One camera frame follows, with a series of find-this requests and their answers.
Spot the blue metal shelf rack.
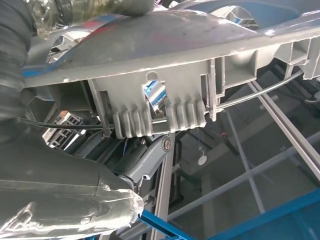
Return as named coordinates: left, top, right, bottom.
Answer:
left=138, top=188, right=320, bottom=240

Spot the white round hanging disc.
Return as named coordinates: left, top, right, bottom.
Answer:
left=197, top=146, right=208, bottom=167

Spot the aluminium profile frame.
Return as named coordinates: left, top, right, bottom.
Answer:
left=149, top=78, right=320, bottom=240

